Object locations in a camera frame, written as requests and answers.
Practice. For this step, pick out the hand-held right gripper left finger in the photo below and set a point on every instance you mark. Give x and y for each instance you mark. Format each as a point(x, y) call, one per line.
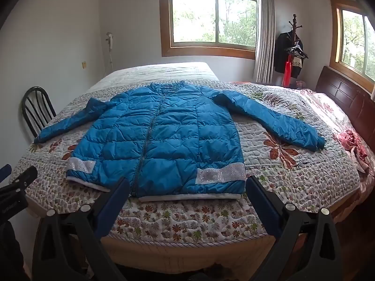
point(114, 207)

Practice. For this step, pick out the black hanging jacket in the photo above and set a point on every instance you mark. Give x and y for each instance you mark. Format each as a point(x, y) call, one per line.
point(282, 52)

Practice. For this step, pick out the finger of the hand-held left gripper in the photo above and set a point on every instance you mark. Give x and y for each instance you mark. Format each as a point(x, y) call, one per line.
point(23, 178)
point(4, 171)

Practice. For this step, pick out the pink floral blanket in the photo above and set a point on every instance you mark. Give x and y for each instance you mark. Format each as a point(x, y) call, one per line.
point(351, 143)

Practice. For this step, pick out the yellow wall socket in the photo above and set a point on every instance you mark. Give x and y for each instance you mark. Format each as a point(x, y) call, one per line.
point(84, 65)

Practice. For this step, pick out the wooden coat rack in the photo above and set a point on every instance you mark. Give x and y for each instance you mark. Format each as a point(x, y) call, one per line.
point(294, 23)

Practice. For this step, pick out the large wooden frame window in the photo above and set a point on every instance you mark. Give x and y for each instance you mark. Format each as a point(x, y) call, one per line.
point(211, 17)

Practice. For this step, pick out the white pleated curtain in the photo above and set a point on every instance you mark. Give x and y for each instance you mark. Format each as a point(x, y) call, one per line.
point(263, 35)

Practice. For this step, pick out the small wooden frame window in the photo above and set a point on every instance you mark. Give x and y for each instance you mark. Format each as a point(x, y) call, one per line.
point(354, 41)

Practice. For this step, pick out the black clothes hanger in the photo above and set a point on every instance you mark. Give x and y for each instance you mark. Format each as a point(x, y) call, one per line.
point(301, 53)

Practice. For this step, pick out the white quilted bed cover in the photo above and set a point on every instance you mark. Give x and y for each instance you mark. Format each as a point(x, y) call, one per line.
point(164, 69)

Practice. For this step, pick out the red hanging cloth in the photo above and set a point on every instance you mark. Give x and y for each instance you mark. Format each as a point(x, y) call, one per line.
point(287, 70)

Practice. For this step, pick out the beige mattress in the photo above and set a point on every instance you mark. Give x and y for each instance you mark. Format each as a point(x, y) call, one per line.
point(187, 251)

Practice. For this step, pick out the black metal chair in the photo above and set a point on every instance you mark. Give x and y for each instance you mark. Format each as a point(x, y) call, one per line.
point(36, 102)

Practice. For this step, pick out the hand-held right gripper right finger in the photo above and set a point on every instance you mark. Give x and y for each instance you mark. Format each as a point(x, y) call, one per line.
point(263, 200)

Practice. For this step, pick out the dark wooden headboard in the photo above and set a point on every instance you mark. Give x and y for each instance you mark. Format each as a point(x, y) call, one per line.
point(342, 93)

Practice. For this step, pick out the blue down jacket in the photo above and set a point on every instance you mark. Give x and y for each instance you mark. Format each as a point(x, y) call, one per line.
point(164, 146)

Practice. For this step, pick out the bed with floral quilt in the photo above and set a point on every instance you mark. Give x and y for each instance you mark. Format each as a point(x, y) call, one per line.
point(293, 169)

